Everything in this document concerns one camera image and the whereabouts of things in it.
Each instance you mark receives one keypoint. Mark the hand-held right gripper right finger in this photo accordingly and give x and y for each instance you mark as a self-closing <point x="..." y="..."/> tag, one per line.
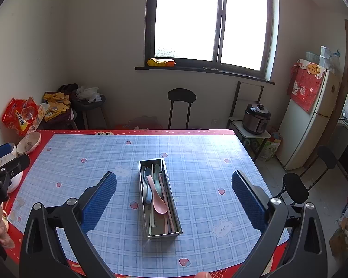
<point x="249" y="202"/>

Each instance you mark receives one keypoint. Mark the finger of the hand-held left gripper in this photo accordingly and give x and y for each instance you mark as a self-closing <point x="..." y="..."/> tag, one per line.
<point x="17" y="163"/>
<point x="0" y="152"/>

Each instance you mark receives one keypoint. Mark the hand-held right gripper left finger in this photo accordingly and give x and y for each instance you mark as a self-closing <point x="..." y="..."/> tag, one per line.
<point x="101" y="199"/>

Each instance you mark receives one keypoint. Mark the blue spoon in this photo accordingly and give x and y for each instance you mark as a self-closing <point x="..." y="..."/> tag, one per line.
<point x="149" y="197"/>

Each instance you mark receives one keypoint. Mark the pink spoon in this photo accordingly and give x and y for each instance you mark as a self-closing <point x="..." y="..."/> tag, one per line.
<point x="159" y="205"/>

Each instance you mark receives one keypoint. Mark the green spoon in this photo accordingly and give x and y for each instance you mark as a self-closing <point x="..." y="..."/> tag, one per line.
<point x="158" y="183"/>

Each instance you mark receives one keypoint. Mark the stainless steel utensil tray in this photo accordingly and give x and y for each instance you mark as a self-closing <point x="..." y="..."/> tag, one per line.
<point x="164" y="236"/>

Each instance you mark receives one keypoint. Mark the person's right hand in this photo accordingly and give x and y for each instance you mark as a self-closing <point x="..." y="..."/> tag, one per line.
<point x="203" y="275"/>

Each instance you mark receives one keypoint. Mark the red snack bag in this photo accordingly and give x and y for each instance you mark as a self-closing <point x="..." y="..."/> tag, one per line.
<point x="13" y="113"/>

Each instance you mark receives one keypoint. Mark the black round-back chair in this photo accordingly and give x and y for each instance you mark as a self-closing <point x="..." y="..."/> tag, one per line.
<point x="327" y="157"/>
<point x="181" y="95"/>
<point x="295" y="185"/>

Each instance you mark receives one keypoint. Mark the printed shopping bag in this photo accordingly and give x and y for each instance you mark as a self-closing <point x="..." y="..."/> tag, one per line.
<point x="269" y="150"/>

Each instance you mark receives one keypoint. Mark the yellow snack bag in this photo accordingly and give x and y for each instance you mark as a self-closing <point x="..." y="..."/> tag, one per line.
<point x="42" y="113"/>

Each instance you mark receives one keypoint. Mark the small white table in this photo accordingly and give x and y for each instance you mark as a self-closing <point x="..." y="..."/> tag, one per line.
<point x="243" y="130"/>

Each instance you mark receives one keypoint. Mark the white fridge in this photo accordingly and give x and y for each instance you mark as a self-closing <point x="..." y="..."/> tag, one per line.
<point x="301" y="133"/>

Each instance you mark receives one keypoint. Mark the dark red clothing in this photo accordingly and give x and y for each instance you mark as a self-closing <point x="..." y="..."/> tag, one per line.
<point x="68" y="88"/>

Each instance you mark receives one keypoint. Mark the black stool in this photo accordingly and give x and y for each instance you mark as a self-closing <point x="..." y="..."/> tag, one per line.
<point x="90" y="104"/>

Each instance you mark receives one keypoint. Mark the white plastic bag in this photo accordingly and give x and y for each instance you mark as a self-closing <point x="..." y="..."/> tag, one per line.
<point x="87" y="94"/>

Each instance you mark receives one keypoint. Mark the cardboard box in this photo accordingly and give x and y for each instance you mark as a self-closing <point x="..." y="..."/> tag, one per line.
<point x="342" y="237"/>

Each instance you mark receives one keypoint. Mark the dark metal rack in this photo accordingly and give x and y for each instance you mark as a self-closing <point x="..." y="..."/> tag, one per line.
<point x="236" y="98"/>

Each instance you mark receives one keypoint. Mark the red printed cloth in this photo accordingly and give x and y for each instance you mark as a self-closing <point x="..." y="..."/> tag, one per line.
<point x="306" y="92"/>

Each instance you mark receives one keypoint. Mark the dark window sill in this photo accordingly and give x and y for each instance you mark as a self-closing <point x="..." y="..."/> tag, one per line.
<point x="191" y="70"/>

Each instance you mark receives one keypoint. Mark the yellow packet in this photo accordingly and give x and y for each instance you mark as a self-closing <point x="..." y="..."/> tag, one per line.
<point x="161" y="62"/>

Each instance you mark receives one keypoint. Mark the clear plastic containers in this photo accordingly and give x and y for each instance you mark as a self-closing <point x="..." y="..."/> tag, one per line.
<point x="324" y="55"/>

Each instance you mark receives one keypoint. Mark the window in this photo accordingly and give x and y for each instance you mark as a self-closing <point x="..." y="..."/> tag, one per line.
<point x="185" y="20"/>

